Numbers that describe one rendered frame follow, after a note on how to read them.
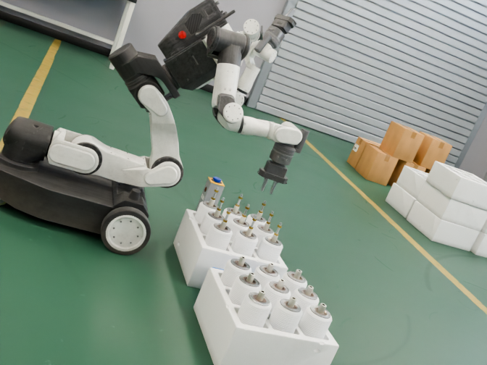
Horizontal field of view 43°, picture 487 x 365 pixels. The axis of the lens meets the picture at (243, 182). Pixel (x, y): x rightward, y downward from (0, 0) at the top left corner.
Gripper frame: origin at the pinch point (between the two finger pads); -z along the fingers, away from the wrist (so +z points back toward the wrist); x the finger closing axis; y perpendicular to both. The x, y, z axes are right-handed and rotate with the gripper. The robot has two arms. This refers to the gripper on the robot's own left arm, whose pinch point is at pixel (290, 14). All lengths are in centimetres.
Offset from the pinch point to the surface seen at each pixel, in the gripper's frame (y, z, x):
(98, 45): -175, -18, -423
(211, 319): 12, 135, 76
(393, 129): -309, -103, -118
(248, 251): -13, 106, 52
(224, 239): -2, 108, 47
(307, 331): 0, 119, 102
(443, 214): -241, -20, 8
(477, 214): -260, -37, 22
